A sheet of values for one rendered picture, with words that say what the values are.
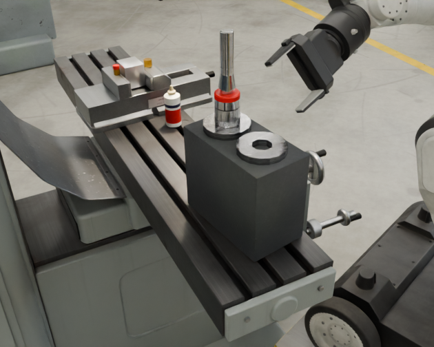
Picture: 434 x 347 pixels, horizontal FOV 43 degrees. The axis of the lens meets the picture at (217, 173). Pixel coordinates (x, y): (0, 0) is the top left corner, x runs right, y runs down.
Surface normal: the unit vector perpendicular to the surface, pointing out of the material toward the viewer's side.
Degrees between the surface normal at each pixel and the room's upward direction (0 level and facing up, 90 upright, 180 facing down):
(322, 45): 63
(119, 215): 90
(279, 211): 90
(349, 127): 0
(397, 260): 0
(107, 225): 90
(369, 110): 0
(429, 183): 90
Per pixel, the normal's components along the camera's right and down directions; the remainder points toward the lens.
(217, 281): -0.02, -0.82
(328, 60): 0.47, 0.05
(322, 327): -0.67, 0.43
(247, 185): -0.81, 0.34
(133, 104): 0.49, 0.49
